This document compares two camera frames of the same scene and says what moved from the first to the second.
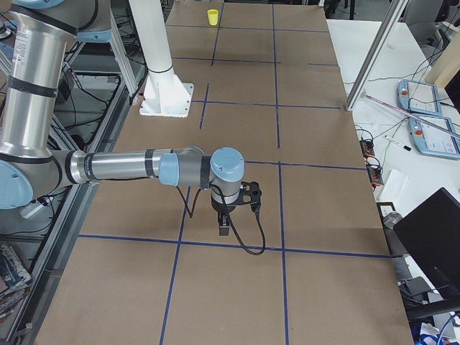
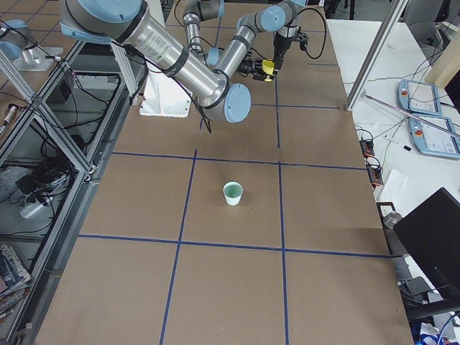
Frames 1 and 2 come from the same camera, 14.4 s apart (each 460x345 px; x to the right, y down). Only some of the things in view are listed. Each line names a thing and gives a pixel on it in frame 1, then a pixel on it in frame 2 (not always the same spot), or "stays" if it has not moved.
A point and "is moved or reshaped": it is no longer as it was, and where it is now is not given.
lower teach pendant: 435,136 stays
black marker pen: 397,143 stays
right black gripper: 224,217 to 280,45
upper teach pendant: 418,97 stays
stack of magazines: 14,280 stays
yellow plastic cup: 213,16 is moved or reshaped
